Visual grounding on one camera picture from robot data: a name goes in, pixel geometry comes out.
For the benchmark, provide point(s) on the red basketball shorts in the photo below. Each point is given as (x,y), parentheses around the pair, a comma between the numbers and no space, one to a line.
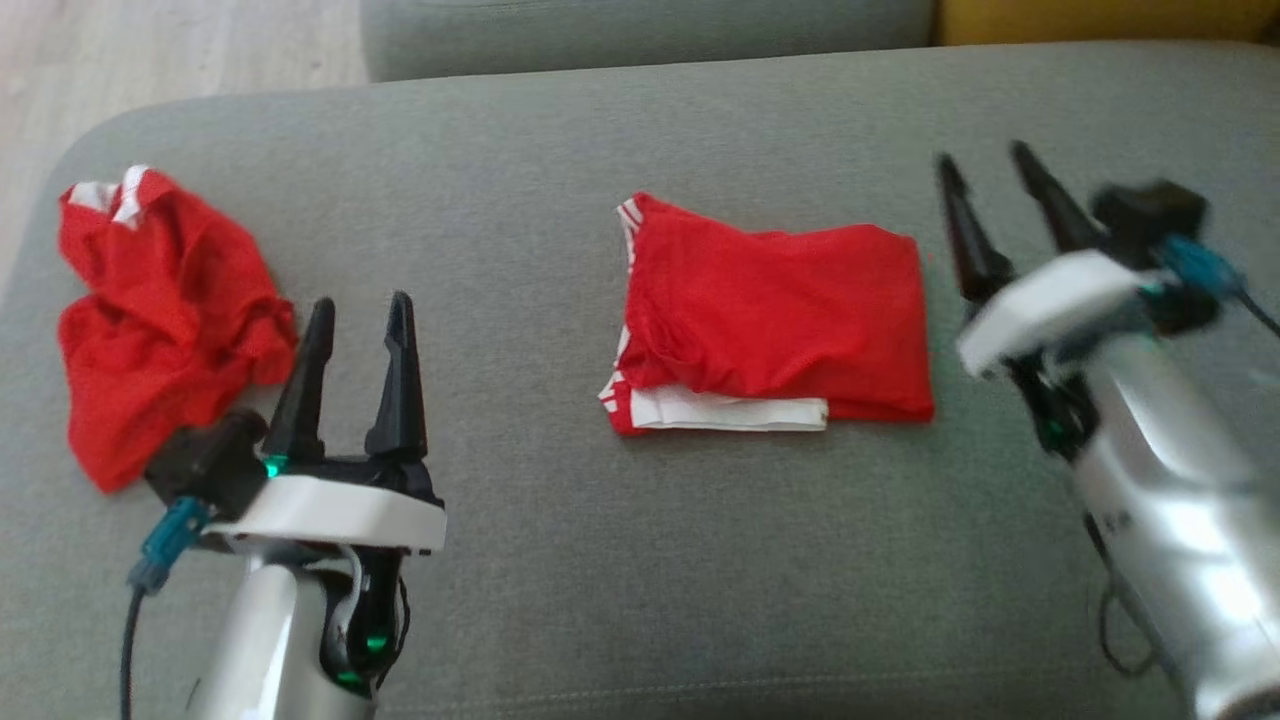
(170,320)

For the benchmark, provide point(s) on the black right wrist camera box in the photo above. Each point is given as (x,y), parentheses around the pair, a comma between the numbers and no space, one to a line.
(1150,215)

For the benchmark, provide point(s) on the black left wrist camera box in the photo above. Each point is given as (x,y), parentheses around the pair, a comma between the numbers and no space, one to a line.
(205,460)

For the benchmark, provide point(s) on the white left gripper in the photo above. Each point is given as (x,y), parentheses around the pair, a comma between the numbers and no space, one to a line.
(330,510)

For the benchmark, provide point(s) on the large grey sofa seat cushion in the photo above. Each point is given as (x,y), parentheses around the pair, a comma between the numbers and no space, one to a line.
(640,560)

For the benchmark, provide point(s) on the red white basketball jersey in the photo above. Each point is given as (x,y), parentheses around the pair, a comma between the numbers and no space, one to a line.
(780,310)

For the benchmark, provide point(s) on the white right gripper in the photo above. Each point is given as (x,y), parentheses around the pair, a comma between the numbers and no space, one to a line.
(1050,305)

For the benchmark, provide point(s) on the large yellow sofa back cushion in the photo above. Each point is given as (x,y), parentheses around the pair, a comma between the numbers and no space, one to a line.
(1100,18)

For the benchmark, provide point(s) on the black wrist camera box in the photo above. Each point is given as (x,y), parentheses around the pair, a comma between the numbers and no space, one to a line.
(205,460)
(1150,215)

